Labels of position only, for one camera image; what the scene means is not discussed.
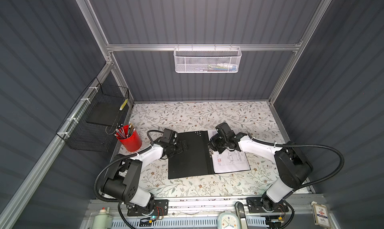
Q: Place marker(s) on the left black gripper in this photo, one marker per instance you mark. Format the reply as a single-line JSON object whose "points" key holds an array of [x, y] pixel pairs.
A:
{"points": [[180, 149]]}

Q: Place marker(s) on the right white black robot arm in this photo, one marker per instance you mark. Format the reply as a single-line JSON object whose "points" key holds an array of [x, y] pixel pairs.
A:
{"points": [[292, 165]]}

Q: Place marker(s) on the white plastic bottle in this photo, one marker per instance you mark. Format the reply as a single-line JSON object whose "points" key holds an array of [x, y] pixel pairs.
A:
{"points": [[103, 220]]}

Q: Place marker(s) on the yellow marker in black basket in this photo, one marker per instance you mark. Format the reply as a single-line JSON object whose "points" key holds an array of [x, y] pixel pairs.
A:
{"points": [[124, 104]]}

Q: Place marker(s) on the orange black file folder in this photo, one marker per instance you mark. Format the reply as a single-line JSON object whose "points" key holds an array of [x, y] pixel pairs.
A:
{"points": [[196, 161]]}

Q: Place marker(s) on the white wire mesh basket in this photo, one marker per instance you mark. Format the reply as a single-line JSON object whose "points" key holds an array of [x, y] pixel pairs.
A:
{"points": [[207, 59]]}

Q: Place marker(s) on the black handle tool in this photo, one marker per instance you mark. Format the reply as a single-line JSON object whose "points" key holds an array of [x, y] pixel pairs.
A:
{"points": [[240, 211]]}

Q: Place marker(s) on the red pencil cup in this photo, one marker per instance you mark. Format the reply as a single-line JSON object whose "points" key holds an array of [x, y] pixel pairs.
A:
{"points": [[128, 137]]}

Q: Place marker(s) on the card box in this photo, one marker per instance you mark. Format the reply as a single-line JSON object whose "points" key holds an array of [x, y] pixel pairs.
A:
{"points": [[321, 216]]}

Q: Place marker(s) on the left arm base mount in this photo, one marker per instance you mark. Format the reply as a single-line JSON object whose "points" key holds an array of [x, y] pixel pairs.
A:
{"points": [[154, 208]]}

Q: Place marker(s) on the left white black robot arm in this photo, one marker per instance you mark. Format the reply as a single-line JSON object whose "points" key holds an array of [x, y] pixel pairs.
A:
{"points": [[119, 180]]}

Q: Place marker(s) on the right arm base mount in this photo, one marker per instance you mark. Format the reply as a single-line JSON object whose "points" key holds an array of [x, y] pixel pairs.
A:
{"points": [[255, 206]]}

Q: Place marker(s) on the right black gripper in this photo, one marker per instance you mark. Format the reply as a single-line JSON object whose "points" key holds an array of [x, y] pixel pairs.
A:
{"points": [[211, 142]]}

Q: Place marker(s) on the paper sheet with technical drawing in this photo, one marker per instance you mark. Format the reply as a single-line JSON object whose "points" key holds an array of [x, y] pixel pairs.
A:
{"points": [[229, 162]]}

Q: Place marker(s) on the small white clock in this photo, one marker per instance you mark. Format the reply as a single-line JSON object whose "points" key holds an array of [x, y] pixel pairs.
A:
{"points": [[227, 220]]}

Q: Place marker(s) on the black wire mesh basket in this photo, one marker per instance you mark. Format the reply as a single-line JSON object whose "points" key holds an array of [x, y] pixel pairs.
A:
{"points": [[92, 124]]}

